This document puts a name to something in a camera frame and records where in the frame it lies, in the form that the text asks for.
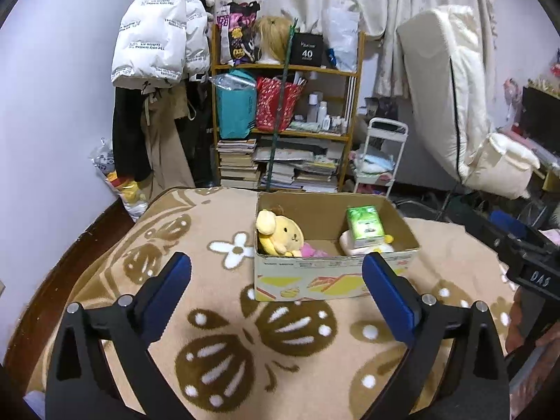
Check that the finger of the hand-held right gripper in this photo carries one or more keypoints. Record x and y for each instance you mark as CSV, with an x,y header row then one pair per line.
x,y
507,223

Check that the green tissue pack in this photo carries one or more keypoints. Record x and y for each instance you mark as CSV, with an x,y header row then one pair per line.
x,y
365,225

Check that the red gift bag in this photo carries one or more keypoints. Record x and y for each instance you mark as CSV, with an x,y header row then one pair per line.
x,y
273,105

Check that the white plush toy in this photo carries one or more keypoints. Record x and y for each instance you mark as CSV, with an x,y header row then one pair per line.
x,y
348,241

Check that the black bag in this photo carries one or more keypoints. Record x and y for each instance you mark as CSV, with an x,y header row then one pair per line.
x,y
380,107

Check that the black garment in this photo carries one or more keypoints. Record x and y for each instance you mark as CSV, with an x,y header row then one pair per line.
x,y
203,140

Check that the black coat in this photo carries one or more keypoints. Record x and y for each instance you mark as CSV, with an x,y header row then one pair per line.
x,y
129,140

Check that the neat stack of books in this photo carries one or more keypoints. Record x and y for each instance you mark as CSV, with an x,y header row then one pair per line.
x,y
236,166

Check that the messy pile of books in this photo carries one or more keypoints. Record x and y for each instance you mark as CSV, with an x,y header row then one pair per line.
x,y
306,170

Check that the yellow dog plush toy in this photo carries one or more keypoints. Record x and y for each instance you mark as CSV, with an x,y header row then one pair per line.
x,y
284,232

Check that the plastic bag with items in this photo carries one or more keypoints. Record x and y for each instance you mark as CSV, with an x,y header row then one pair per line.
x,y
127,192

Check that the beige coat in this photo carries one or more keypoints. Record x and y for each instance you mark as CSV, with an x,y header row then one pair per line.
x,y
166,148

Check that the white mattress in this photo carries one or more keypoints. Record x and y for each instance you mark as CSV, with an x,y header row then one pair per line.
x,y
437,74

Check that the colourful printed bag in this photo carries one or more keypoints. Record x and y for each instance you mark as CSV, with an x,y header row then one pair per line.
x,y
240,30

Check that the printed cardboard box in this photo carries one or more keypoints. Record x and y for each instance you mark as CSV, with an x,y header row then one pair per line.
x,y
306,280

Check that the black box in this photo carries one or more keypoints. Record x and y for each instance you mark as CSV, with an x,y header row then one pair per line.
x,y
307,50

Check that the small pink soft toy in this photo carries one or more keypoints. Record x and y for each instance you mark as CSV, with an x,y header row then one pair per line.
x,y
313,250

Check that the white cushion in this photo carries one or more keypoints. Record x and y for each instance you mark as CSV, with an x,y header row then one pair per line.
x,y
503,162

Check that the white puffer jacket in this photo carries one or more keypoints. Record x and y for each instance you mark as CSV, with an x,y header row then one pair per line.
x,y
153,30

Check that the light blue cloth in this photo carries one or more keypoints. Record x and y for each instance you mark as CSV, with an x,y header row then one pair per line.
x,y
376,162

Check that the group of cosmetic bottles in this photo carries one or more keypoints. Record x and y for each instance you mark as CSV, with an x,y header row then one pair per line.
x,y
323,111

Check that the teal paper bag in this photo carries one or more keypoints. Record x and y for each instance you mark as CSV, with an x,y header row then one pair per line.
x,y
236,109

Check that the beige printed blanket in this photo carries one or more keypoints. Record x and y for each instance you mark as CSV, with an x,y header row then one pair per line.
x,y
218,310

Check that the white trolley cart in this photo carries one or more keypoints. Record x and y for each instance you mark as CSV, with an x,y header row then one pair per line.
x,y
387,124

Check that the metal frame stand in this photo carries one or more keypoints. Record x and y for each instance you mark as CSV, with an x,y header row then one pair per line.
x,y
437,203

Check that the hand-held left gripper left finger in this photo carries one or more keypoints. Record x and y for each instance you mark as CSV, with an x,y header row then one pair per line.
x,y
168,297

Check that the green pole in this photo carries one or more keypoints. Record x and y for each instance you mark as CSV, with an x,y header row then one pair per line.
x,y
280,100

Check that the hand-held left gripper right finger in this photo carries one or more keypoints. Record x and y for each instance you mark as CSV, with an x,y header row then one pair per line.
x,y
387,297

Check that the clear plastic bag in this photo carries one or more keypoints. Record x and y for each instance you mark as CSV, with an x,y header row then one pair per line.
x,y
343,30

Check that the blonde wig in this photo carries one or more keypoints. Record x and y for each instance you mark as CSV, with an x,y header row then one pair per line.
x,y
273,35

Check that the black monitor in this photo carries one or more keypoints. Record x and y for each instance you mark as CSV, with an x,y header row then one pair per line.
x,y
542,118

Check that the wooden shelf rack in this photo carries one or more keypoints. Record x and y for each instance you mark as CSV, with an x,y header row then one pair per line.
x,y
315,69

